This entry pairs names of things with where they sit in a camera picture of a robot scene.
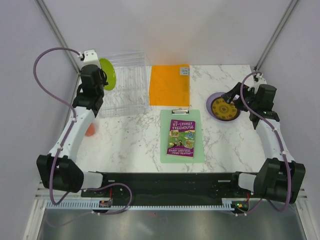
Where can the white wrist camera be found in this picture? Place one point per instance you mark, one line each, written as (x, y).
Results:
(89, 57)
(258, 80)

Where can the mint green clipboard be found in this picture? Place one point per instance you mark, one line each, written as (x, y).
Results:
(182, 114)

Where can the white wire dish rack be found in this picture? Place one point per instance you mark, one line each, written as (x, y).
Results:
(130, 95)

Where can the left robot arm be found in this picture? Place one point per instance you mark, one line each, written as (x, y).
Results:
(57, 169)

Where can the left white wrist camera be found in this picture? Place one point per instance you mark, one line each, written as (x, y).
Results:
(89, 57)

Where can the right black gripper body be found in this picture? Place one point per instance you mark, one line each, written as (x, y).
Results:
(249, 94)

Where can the green plate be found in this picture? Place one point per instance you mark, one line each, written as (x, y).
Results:
(110, 72)

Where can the white slotted cable duct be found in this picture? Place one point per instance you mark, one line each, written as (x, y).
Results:
(94, 204)

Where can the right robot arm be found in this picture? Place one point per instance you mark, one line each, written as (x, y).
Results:
(280, 177)

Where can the lilac plastic plate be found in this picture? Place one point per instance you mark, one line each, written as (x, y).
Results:
(220, 110)

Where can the orange folder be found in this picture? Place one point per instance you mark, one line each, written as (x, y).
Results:
(170, 85)

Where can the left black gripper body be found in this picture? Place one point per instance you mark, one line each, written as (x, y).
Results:
(103, 83)

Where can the purple treehouse book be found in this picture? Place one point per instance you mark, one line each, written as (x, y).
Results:
(181, 140)

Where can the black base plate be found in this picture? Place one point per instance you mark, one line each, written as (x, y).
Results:
(169, 188)

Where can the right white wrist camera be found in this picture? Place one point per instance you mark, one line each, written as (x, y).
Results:
(258, 80)

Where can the orange and white mug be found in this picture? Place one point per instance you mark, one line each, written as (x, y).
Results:
(91, 130)

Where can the red floral plate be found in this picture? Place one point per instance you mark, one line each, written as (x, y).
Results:
(238, 115)

